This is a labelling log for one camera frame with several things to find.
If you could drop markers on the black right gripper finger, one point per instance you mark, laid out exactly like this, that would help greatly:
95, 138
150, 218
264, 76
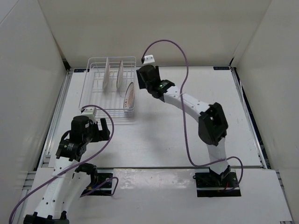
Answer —
141, 76
156, 75

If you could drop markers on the white wire dish rack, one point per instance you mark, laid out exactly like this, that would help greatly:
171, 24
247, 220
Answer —
111, 99

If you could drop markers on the white plate left in rack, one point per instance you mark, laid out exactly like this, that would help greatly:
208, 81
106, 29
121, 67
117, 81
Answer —
106, 74

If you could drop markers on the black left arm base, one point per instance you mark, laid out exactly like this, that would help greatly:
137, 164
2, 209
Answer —
105, 190

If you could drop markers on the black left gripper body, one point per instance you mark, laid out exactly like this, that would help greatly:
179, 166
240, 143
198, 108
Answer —
92, 135

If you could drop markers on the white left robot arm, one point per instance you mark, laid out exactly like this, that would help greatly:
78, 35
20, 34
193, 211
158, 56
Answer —
70, 176

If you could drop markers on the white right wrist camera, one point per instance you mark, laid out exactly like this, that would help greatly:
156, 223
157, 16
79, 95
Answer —
148, 60

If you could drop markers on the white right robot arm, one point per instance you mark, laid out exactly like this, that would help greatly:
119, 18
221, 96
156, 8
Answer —
212, 123

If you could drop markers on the white plate middle in rack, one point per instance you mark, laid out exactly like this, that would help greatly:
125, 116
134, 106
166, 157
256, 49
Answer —
119, 75

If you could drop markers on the white plate in rack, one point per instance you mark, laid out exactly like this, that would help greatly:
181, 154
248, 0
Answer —
106, 74
119, 75

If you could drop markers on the white plate orange sun pattern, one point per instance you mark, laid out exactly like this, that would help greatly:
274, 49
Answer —
129, 99

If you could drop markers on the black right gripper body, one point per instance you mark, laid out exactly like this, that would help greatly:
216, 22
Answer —
149, 88

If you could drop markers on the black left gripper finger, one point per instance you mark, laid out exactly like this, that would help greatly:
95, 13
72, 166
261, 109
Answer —
103, 124
103, 135

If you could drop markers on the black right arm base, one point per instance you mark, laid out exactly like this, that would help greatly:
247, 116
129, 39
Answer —
206, 186

